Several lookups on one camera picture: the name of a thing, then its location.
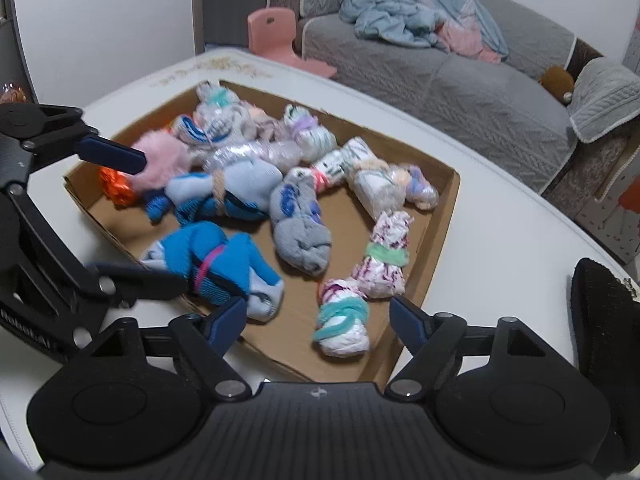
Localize flower-decorated refrigerator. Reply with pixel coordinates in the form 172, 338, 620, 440
575, 145, 640, 267

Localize white sock bundle pink band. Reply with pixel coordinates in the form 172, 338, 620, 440
311, 137, 374, 192

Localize white plastic bundle green tie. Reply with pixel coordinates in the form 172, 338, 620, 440
195, 82, 242, 122

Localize white patterned sock bundle beige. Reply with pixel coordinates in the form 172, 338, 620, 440
349, 161, 441, 222

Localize brown plush toy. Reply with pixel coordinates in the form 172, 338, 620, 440
539, 66, 576, 106

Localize grey sock bundle purple marks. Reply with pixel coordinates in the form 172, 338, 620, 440
270, 167, 334, 276

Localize clear plastic bag bundle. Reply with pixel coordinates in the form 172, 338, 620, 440
205, 139, 304, 174

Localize orange foil bundle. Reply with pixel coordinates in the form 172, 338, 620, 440
98, 166, 137, 207

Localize grey door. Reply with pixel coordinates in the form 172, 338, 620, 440
192, 0, 275, 57

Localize grey sofa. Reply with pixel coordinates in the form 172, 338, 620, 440
270, 0, 640, 211

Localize grey white sock bundle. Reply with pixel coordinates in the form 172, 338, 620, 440
192, 102, 281, 149

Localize blue sock bundle pink band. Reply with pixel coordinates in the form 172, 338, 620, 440
140, 222, 287, 322

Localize small white purple bundle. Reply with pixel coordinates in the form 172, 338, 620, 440
283, 104, 337, 161

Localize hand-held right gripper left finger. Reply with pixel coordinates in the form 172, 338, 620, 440
75, 297, 253, 404

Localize light blue sock bundle beige tie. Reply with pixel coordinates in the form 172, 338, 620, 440
165, 156, 284, 226

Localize shallow cardboard box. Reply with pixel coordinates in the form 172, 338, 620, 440
62, 80, 461, 387

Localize blue knit sock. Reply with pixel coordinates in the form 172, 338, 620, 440
145, 187, 174, 224

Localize blue striped sock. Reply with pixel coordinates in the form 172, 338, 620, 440
172, 114, 212, 145

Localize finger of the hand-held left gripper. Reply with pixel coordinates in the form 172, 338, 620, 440
4, 184, 201, 308
21, 104, 149, 176

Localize black knit hat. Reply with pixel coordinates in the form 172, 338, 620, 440
570, 257, 640, 397

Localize white sock bundle green band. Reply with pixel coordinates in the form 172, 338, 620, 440
351, 210, 416, 302

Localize blue and pink blanket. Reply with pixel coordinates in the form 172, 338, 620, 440
340, 0, 510, 65

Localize pink fluffy bundle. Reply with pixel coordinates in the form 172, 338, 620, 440
131, 130, 192, 192

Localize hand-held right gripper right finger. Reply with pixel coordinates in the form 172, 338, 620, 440
384, 296, 547, 404

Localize white sock bundle teal scrunchie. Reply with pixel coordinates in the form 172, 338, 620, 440
314, 277, 372, 359

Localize pink plastic stool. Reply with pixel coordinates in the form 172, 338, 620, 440
247, 7, 338, 80

